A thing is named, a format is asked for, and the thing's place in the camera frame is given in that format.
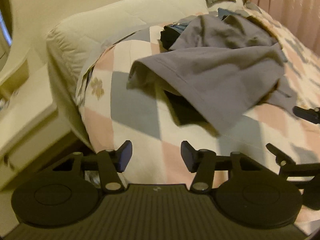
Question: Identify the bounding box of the grey-purple garment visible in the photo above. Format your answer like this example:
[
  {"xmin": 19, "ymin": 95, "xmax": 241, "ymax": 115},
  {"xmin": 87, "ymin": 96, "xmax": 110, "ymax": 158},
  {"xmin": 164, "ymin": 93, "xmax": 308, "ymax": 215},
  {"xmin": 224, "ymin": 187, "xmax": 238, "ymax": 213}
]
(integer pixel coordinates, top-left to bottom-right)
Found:
[{"xmin": 127, "ymin": 15, "xmax": 297, "ymax": 133}]

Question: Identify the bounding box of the dark clothes pile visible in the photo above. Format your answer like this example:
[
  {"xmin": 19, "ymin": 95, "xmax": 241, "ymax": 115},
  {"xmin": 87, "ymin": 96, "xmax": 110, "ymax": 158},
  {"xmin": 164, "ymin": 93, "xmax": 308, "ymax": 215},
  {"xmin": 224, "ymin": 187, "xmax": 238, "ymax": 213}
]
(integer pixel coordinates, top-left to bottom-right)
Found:
[{"xmin": 160, "ymin": 8, "xmax": 241, "ymax": 50}]

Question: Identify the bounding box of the checkered patchwork quilt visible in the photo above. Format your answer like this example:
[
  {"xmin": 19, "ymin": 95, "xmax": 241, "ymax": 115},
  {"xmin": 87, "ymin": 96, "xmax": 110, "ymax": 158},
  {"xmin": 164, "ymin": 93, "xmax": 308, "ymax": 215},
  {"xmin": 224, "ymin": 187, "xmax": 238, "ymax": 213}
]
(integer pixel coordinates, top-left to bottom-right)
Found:
[{"xmin": 75, "ymin": 4, "xmax": 319, "ymax": 185}]

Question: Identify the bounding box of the cream bedside table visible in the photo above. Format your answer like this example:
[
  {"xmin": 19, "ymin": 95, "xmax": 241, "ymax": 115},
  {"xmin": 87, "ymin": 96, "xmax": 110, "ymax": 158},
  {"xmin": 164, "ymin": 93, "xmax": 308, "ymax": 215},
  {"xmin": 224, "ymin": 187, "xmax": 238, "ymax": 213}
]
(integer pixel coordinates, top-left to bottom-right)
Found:
[{"xmin": 1, "ymin": 65, "xmax": 76, "ymax": 189}]

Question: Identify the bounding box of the pink curtain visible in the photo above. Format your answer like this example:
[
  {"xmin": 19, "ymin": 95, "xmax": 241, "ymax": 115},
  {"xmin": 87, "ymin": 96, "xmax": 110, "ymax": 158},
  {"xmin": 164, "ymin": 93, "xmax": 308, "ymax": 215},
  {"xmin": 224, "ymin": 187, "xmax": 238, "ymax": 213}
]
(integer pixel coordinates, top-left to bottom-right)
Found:
[{"xmin": 248, "ymin": 0, "xmax": 319, "ymax": 54}]

